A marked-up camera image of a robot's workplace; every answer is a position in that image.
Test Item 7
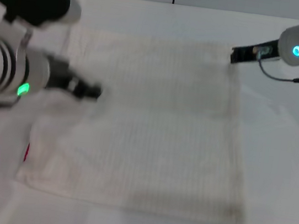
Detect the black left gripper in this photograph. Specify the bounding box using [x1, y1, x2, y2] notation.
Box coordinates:
[42, 54, 106, 103]

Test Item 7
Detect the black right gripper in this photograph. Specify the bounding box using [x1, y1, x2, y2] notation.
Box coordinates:
[229, 34, 280, 71]

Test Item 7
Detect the white ribbed towel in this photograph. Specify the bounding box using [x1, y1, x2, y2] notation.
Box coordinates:
[12, 18, 269, 224]

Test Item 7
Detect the gray right gripper cable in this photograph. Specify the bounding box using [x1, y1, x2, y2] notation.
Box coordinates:
[255, 54, 299, 85]

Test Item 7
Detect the silver camera mount bracket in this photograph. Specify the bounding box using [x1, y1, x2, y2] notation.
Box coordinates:
[0, 13, 36, 58]

